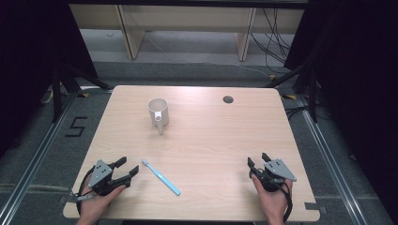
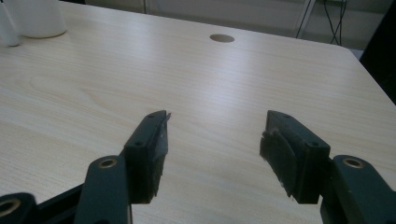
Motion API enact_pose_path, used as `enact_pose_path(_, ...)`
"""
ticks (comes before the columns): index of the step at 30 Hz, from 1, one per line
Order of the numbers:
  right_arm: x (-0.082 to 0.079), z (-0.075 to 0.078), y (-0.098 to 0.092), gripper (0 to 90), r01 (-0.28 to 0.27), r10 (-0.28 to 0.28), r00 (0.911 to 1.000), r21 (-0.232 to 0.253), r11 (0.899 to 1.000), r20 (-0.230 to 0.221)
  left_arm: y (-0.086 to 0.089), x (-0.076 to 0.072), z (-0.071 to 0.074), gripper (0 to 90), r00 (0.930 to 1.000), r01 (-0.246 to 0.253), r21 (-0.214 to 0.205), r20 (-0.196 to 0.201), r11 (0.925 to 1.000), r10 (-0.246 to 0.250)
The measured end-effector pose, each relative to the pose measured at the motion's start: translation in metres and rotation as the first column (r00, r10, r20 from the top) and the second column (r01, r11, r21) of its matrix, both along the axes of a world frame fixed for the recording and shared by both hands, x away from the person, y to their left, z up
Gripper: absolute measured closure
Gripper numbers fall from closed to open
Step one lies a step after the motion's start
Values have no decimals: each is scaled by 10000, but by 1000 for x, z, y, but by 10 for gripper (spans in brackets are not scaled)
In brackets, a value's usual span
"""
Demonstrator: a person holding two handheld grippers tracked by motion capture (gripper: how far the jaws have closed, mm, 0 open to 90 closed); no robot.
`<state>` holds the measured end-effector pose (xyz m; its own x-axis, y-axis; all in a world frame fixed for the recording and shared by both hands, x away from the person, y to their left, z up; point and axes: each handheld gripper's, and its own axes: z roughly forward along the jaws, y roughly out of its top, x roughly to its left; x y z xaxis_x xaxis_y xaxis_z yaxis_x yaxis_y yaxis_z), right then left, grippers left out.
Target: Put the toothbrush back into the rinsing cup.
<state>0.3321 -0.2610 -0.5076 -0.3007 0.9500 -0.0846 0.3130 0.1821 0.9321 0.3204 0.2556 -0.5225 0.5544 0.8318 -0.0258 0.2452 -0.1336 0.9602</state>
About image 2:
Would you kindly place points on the large white container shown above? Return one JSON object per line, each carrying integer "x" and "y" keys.
{"x": 35, "y": 18}

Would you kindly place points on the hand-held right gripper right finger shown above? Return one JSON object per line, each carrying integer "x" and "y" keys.
{"x": 299, "y": 161}

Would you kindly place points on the small white container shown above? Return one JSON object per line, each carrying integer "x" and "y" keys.
{"x": 7, "y": 28}

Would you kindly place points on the dark furniture panel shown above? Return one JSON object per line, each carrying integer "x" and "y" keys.
{"x": 381, "y": 53}

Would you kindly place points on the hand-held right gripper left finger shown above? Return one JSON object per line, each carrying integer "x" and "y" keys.
{"x": 146, "y": 161}

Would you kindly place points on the white metal stand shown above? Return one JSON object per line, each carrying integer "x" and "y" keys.
{"x": 304, "y": 17}

